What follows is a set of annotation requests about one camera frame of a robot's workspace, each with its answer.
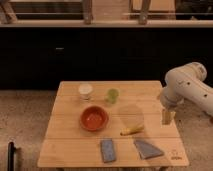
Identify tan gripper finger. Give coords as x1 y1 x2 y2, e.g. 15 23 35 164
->
162 109 168 125
169 111 176 124

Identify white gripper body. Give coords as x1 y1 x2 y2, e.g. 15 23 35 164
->
159 88 183 109

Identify yellow banana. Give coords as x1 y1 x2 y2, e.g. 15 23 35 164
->
120 125 144 136

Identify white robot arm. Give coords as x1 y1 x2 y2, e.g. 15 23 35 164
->
159 62 213 125

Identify green plastic cup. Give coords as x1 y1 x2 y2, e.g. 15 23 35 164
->
106 89 119 104

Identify white plastic cup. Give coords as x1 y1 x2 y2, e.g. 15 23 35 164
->
78 84 93 100

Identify blue wedge cloth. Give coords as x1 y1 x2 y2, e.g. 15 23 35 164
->
134 139 164 160

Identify blue rectangular sponge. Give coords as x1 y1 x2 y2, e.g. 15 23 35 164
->
100 139 116 163

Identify red bowl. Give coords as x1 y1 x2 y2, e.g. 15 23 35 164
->
79 106 109 132

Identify wooden folding table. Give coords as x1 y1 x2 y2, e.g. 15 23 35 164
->
38 81 189 168

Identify black cabinet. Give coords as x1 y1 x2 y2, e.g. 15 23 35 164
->
0 28 213 89

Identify black pole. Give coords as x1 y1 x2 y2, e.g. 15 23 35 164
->
7 142 16 171

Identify wooden chair legs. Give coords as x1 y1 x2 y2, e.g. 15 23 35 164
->
0 0 151 25

